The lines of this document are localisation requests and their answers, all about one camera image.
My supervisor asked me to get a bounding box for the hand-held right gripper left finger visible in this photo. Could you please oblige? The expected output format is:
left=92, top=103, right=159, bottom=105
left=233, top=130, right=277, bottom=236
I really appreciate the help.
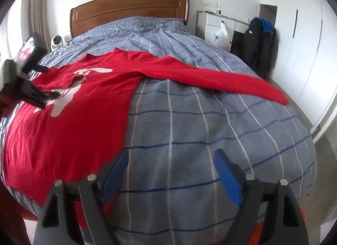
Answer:
left=33, top=150, right=129, bottom=245

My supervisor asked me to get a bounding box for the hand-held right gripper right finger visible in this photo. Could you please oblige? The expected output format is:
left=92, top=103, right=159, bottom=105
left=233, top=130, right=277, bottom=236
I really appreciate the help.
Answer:
left=213, top=149, right=310, bottom=245

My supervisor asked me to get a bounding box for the red sweater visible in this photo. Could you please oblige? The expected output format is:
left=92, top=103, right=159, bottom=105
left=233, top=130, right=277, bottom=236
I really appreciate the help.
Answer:
left=3, top=50, right=290, bottom=231

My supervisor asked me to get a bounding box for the white round fan heater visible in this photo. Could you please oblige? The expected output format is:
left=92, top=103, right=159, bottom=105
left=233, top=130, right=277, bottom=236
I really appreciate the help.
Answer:
left=50, top=34, right=65, bottom=51

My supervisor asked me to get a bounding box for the beige curtain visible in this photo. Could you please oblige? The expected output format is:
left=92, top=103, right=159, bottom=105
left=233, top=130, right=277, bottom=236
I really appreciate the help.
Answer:
left=28, top=0, right=50, bottom=51

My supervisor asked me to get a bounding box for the grey checked duvet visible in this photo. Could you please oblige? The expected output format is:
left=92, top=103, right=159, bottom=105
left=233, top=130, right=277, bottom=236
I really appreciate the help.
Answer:
left=0, top=16, right=318, bottom=245

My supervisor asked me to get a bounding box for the wooden headboard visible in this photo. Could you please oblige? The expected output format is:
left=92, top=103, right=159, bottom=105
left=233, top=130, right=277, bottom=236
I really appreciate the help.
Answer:
left=70, top=0, right=190, bottom=39

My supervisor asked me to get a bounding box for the white plastic bag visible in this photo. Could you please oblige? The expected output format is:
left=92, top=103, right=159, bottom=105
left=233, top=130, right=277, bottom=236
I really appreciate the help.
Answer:
left=209, top=21, right=229, bottom=51

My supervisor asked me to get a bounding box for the white wardrobe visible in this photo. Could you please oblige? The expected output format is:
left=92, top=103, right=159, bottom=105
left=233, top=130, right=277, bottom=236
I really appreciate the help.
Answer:
left=274, top=0, right=337, bottom=136

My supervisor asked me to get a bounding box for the blue garment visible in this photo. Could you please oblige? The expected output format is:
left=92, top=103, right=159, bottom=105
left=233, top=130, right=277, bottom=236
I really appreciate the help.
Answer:
left=251, top=17, right=277, bottom=36

